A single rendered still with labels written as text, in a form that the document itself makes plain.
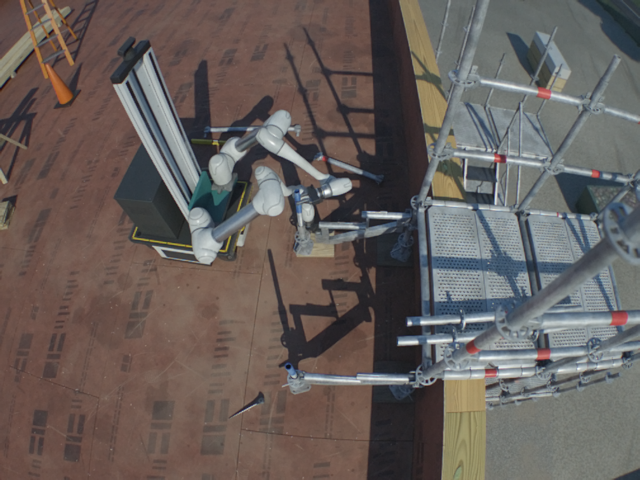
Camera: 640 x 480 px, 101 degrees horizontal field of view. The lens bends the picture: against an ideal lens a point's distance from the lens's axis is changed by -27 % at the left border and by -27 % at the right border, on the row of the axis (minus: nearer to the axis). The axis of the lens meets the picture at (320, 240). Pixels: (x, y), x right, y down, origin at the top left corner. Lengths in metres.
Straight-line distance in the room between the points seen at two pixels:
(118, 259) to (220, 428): 1.76
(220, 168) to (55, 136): 3.22
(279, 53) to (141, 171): 2.96
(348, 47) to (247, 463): 4.82
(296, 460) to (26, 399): 2.48
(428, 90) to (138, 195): 2.50
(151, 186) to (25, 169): 3.07
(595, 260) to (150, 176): 2.51
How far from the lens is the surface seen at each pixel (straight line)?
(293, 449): 2.67
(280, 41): 5.37
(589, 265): 0.77
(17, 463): 3.89
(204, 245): 2.38
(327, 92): 4.31
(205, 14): 6.73
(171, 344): 2.97
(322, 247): 2.97
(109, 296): 3.38
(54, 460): 3.54
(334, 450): 2.66
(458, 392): 2.08
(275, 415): 2.68
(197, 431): 2.81
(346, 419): 2.66
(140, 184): 2.65
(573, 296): 2.54
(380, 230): 2.65
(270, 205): 2.08
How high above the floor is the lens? 2.65
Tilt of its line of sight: 61 degrees down
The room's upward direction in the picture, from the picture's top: 2 degrees counter-clockwise
